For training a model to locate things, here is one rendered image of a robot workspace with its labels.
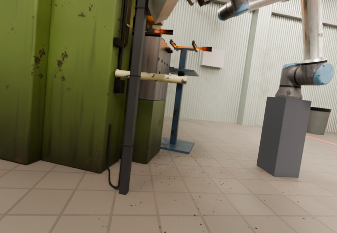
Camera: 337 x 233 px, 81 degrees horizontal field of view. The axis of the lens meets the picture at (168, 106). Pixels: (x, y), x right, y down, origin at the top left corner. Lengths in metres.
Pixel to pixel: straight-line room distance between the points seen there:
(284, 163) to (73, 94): 1.57
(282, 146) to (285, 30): 4.12
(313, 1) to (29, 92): 1.85
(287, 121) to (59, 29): 1.68
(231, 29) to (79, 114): 4.08
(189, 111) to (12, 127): 3.46
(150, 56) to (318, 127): 4.42
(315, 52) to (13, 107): 1.96
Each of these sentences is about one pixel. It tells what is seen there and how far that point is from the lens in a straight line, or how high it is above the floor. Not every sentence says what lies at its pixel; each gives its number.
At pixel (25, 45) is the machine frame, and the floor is 0.71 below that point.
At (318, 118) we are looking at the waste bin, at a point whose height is 0.34.
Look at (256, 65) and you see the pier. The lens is 4.78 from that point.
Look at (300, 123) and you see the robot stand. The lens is 1.79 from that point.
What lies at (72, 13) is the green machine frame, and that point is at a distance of 1.43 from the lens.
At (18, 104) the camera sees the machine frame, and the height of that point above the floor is 0.37.
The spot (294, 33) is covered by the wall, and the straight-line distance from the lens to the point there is 5.72.
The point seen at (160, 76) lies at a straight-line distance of 1.16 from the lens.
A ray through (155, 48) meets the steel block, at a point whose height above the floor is 0.83.
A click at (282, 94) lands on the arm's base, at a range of 1.76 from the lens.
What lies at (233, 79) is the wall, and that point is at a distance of 4.73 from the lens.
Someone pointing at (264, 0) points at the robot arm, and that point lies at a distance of 1.62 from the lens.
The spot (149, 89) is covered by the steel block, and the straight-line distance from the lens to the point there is 1.41.
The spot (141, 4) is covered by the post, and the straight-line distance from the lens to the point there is 1.06.
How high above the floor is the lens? 0.55
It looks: 4 degrees down
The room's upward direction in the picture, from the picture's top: 7 degrees clockwise
